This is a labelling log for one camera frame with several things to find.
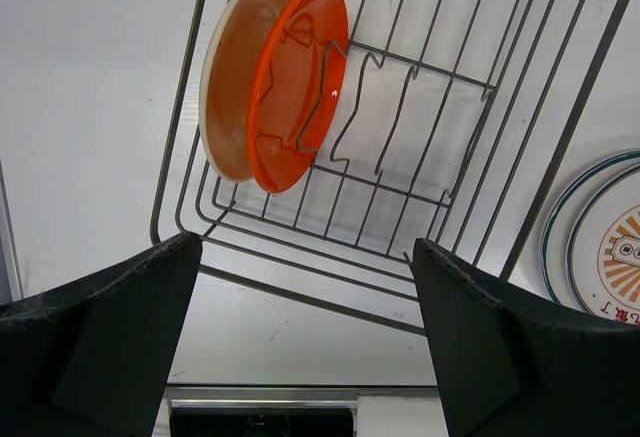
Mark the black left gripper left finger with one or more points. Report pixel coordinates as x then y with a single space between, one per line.
92 357

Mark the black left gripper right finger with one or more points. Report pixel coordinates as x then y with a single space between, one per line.
511 363

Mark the white plate red chinese characters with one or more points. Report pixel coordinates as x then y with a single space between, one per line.
564 213

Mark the white plate orange sunburst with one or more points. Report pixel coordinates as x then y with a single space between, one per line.
602 251

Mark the orange translucent plate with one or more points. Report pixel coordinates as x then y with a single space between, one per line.
295 91

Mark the cream beige plate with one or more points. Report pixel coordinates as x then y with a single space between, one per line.
226 78

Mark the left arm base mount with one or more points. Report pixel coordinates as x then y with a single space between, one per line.
258 411

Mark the metal wire dish rack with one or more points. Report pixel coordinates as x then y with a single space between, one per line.
453 119

